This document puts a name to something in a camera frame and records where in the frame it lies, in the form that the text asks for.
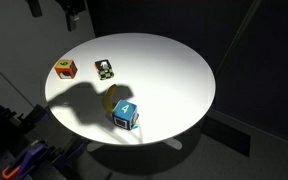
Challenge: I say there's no blue block with number four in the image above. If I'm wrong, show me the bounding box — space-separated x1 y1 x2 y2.
112 100 138 130

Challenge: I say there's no black green checkered block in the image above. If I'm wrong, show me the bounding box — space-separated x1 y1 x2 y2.
94 59 114 80

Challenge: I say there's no orange block with number nine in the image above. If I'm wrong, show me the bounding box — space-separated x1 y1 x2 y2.
54 60 77 79

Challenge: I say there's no round white table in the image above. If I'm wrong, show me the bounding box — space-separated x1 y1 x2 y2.
45 33 216 151

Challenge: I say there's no yellow banana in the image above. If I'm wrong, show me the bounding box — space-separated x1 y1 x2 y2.
102 84 117 113

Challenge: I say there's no purple orange clamp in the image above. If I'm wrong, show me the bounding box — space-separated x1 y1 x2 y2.
1 143 48 180

